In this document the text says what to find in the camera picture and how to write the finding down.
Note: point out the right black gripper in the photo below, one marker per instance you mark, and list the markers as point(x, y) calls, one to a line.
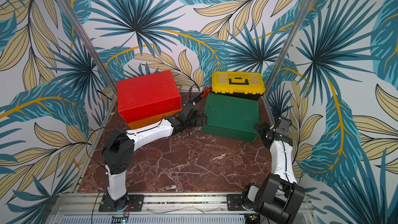
point(263, 130)

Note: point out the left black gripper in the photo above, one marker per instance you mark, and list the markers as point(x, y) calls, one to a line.
point(199, 122)

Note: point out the green shoebox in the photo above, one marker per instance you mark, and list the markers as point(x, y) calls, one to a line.
point(231, 117)

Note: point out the red shoebox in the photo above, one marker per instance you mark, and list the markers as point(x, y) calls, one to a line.
point(148, 96)

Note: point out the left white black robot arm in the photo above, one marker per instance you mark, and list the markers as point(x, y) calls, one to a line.
point(118, 152)

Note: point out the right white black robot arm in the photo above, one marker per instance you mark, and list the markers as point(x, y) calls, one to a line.
point(279, 198)

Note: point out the yellow black toolbox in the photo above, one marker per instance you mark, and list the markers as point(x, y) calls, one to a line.
point(245, 85)

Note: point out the orange shoebox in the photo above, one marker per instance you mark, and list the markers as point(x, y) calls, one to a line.
point(151, 120)

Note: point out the red handled pliers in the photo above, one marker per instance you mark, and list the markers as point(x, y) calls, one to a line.
point(201, 95)

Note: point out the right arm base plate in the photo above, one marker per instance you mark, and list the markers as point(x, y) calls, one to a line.
point(242, 202)

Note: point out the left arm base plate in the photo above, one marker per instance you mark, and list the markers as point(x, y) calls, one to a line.
point(127, 203)

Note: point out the left aluminium corner post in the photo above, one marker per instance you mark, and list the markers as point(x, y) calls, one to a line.
point(84, 37)

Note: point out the aluminium corner post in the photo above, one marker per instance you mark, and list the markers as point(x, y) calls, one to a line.
point(301, 15)
point(84, 37)

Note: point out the right aluminium corner post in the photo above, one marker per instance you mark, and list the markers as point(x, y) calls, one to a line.
point(301, 15)

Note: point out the aluminium front rail frame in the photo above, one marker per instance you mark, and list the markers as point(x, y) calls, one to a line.
point(153, 208)

